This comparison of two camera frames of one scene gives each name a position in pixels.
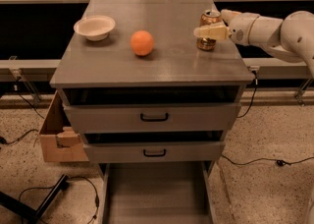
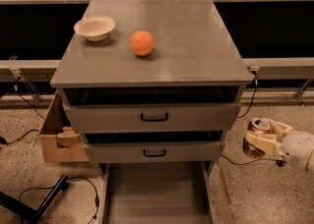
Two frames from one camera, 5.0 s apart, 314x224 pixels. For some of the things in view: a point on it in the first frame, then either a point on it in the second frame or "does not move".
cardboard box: x=60 y=141 does not move
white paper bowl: x=94 y=28 does not move
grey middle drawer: x=148 y=151 does not move
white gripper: x=240 y=28 → x=295 y=149
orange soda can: x=209 y=17 → x=257 y=126
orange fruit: x=141 y=43 does not move
